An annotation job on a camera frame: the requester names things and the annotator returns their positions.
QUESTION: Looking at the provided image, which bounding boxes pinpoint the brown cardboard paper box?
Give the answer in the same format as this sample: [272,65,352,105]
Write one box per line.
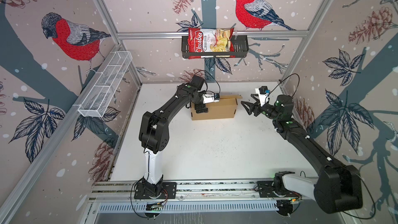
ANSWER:
[191,95,243,120]

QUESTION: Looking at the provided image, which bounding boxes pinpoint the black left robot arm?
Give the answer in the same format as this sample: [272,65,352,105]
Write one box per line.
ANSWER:
[138,75,205,196]

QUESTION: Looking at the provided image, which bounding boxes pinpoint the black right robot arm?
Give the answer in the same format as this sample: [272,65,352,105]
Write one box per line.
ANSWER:
[241,94,363,214]

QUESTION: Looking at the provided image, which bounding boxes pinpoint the red cassava chips bag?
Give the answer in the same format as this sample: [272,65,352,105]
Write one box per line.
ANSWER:
[188,28,234,54]

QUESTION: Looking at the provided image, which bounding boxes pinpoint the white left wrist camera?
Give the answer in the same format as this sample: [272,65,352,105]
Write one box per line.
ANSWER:
[203,93,220,104]

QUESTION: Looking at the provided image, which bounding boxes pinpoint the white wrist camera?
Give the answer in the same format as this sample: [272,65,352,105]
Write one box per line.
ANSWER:
[256,86,270,107]
[203,93,220,104]

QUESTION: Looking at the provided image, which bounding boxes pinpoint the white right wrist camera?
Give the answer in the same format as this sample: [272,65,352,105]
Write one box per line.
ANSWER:
[256,86,270,107]

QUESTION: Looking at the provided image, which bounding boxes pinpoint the black wire wall basket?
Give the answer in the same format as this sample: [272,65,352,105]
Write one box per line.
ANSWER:
[181,35,249,59]

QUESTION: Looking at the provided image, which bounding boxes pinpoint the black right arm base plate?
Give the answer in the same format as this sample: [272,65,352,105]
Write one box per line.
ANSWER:
[254,180,302,199]

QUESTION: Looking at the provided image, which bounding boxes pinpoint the white mesh wall shelf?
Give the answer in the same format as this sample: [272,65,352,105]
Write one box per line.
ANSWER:
[78,51,132,118]

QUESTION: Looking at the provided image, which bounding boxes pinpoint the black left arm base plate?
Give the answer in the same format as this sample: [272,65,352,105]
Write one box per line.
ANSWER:
[133,181,177,200]

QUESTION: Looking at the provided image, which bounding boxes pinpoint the aluminium front rail frame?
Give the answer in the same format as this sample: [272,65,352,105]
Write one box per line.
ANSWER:
[88,178,311,218]

